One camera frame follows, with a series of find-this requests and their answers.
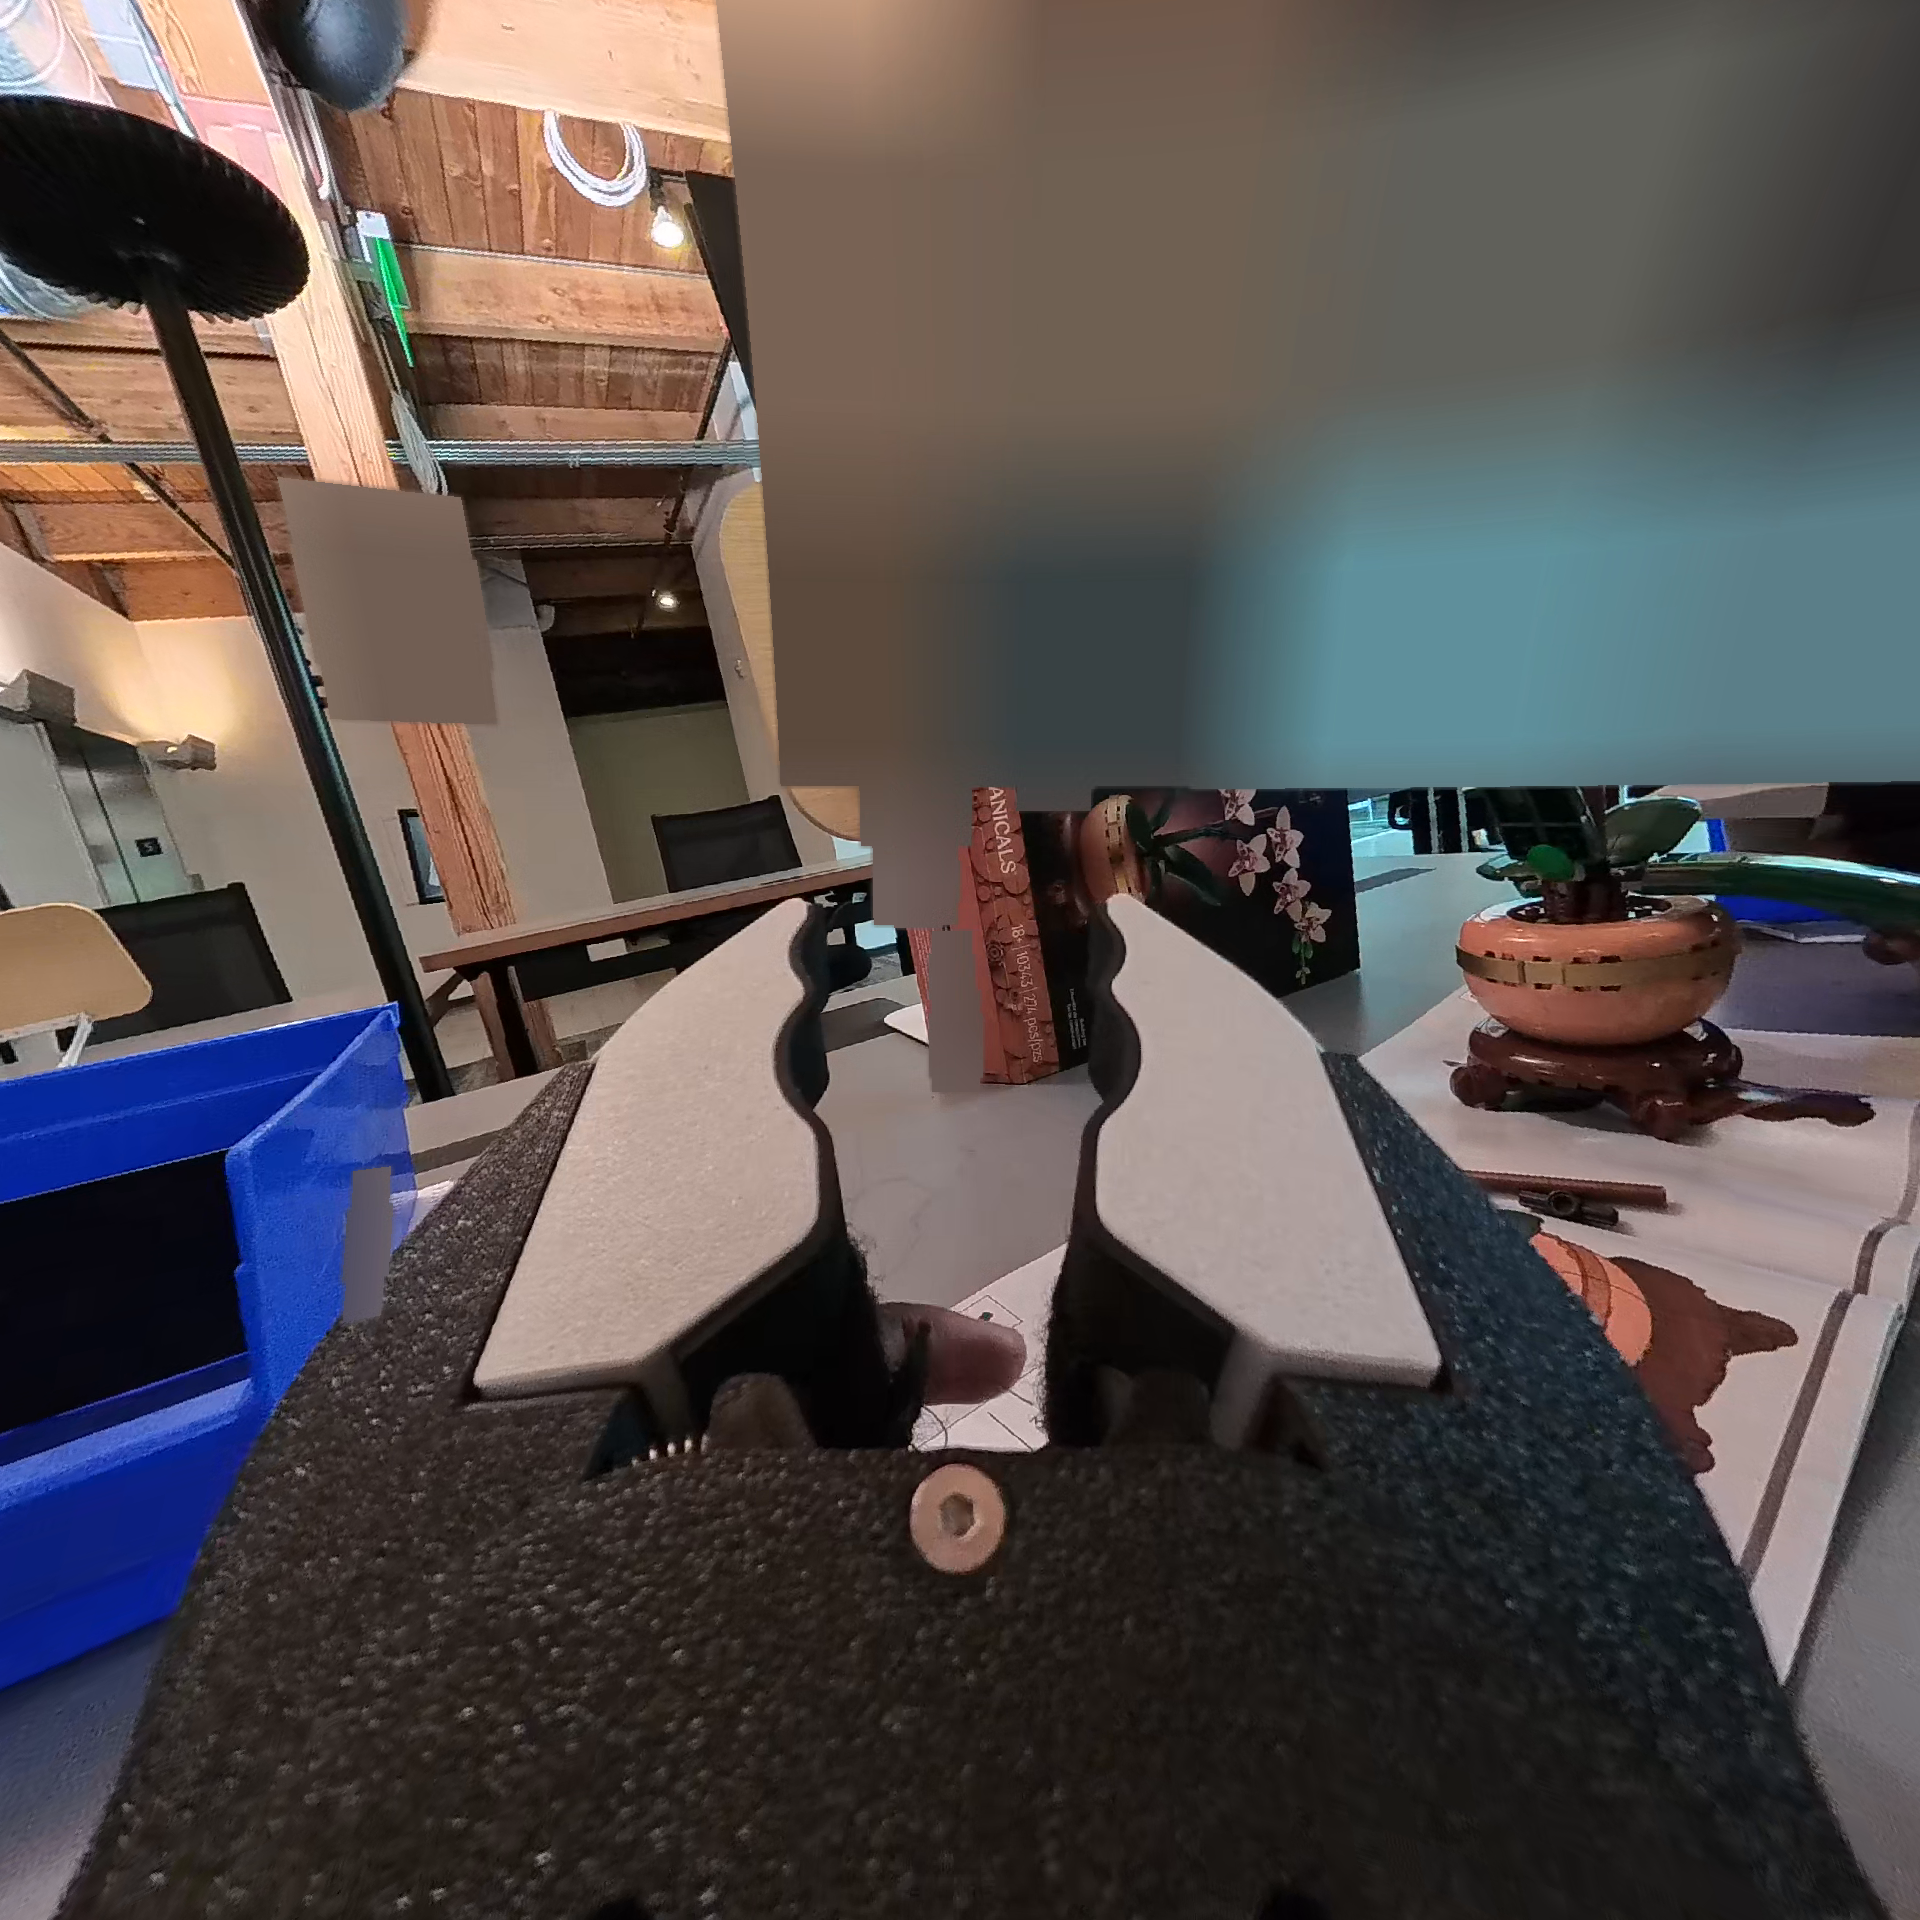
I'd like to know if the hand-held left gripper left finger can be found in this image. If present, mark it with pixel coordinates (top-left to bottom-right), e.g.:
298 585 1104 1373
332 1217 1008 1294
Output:
468 896 846 1404

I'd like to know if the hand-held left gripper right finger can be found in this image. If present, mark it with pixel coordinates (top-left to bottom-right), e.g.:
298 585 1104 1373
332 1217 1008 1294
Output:
1084 894 1447 1444

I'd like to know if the brick orchid plant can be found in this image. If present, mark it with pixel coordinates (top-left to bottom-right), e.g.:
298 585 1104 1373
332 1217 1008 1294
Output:
1447 785 1920 1145

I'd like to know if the person's left hand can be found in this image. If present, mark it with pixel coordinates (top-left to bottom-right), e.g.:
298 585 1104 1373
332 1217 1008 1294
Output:
879 1303 1031 1405

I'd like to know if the wooden table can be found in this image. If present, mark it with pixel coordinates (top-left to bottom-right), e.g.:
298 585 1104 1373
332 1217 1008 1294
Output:
420 856 874 1074

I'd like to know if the white printed paper sheet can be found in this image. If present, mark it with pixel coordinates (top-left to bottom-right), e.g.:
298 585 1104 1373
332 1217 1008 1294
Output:
906 1241 1085 1453

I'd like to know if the dark orchid print box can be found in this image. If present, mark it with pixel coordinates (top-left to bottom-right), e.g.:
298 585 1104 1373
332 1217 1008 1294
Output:
913 785 1359 1088

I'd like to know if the black chair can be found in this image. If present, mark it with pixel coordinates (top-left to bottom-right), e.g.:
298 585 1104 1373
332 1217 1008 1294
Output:
652 796 805 898
89 881 294 1038

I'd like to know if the brown brick rod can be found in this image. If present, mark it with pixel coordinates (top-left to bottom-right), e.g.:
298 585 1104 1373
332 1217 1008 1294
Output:
1463 1167 1670 1210

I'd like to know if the blue plastic bin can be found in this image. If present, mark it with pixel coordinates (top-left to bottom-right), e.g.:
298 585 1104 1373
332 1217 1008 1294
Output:
0 1000 409 1693

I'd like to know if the instruction booklet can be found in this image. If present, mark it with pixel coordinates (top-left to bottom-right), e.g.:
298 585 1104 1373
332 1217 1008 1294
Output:
1358 983 1920 1685

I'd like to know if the beige wooden chair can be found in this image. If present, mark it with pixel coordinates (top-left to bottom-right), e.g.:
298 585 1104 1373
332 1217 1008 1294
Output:
0 900 156 1070

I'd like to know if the green exit sign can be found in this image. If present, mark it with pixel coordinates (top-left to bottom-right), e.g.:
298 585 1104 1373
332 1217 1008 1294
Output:
346 210 423 367

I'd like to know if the black floor lamp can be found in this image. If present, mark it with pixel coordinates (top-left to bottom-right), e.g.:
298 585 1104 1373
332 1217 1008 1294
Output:
0 94 460 1104

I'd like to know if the black rounded object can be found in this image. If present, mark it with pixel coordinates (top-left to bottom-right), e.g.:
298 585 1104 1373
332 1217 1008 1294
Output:
246 0 409 114

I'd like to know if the white cable coil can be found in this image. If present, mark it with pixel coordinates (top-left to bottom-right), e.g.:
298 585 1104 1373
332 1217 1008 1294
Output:
538 106 649 212

